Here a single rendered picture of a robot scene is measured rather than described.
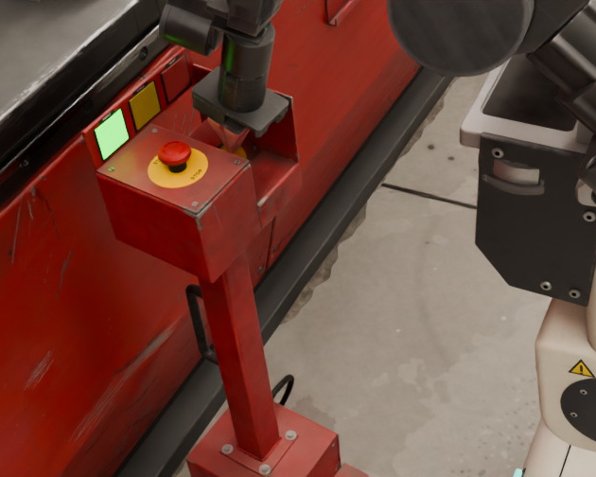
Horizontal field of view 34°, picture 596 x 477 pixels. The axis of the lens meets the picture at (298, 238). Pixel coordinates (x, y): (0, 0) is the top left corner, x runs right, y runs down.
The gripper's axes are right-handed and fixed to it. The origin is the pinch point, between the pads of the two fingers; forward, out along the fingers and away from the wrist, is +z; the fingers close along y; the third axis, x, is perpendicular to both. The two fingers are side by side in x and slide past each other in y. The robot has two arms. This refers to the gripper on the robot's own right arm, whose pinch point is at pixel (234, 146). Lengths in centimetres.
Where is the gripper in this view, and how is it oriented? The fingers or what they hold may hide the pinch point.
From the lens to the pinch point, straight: 126.2
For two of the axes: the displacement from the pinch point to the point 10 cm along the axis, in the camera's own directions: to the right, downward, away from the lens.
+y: -8.2, -5.2, 2.4
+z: -1.4, 5.9, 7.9
